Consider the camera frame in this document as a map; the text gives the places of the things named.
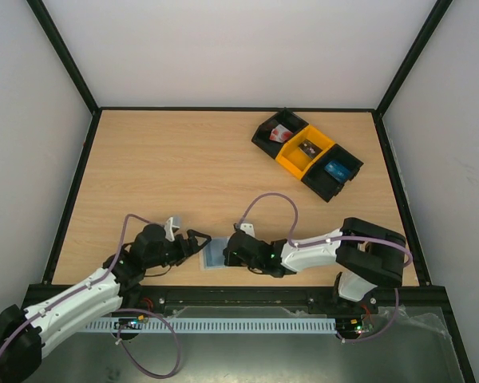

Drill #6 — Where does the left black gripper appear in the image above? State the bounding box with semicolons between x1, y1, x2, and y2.
144;229;211;269

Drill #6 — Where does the blue VIP credit card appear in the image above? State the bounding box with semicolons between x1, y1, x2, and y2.
324;160;350;183

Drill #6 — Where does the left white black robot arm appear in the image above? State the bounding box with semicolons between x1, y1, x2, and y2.
0;223;212;382

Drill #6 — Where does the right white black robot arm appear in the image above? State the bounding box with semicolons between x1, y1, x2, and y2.
223;218;413;313

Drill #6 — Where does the black bin with blue card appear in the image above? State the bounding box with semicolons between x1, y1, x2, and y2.
302;144;363;203

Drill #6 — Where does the dark card in yellow bin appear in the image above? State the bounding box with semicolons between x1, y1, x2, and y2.
299;140;322;160

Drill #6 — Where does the black bin with red card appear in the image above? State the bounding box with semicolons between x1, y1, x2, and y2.
251;109;308;159

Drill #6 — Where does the red white card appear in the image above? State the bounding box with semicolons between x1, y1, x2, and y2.
269;124;294;144

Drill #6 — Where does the yellow bin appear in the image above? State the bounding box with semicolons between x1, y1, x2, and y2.
275;125;336;180

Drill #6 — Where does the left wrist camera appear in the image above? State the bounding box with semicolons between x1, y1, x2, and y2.
164;215;181;242

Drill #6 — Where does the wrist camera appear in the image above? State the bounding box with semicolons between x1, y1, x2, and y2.
164;215;181;242
234;223;255;237

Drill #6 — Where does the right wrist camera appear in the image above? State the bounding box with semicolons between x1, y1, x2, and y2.
234;223;255;237

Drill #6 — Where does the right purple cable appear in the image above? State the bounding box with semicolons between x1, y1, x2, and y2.
237;192;414;345

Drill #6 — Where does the purple cable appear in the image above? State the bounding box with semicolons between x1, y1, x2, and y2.
237;192;414;345
0;213;182;378

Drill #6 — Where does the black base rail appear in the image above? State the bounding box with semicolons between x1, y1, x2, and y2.
121;286;452;318

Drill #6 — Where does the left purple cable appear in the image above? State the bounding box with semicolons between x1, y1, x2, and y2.
0;213;182;378

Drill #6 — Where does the white slotted cable duct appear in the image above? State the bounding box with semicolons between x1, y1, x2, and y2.
81;318;336;334

